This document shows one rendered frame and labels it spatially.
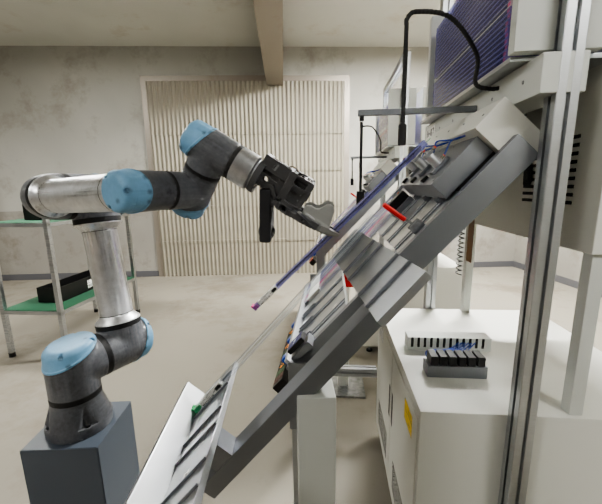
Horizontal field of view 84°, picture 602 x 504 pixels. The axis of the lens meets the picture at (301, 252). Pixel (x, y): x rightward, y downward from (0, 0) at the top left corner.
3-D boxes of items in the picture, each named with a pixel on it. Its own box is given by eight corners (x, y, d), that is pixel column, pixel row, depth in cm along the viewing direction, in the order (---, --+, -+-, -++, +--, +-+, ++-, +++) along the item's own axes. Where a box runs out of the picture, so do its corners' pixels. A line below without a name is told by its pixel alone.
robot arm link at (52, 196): (-9, 173, 77) (122, 153, 54) (45, 174, 87) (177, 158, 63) (1, 224, 79) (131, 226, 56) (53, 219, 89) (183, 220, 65)
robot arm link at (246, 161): (222, 181, 66) (233, 177, 74) (243, 193, 66) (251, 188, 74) (240, 147, 64) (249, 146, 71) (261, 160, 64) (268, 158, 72)
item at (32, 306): (7, 357, 237) (-24, 199, 216) (96, 310, 326) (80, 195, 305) (68, 359, 233) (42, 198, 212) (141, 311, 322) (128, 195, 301)
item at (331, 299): (300, 370, 83) (291, 362, 83) (314, 290, 148) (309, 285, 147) (354, 317, 79) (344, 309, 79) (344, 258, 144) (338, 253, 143)
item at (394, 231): (417, 269, 76) (400, 254, 75) (377, 231, 140) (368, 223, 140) (534, 154, 69) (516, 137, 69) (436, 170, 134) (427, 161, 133)
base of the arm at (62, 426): (29, 446, 80) (22, 409, 79) (69, 406, 95) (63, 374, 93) (94, 443, 81) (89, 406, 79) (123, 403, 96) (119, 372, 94)
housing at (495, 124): (522, 174, 70) (474, 127, 69) (445, 179, 118) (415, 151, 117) (554, 143, 68) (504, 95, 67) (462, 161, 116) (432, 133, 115)
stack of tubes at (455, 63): (506, 60, 67) (520, -98, 62) (431, 114, 118) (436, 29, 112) (573, 57, 66) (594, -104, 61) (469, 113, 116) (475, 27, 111)
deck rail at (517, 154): (305, 385, 81) (285, 368, 81) (305, 380, 83) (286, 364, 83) (541, 154, 67) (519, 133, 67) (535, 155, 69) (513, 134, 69)
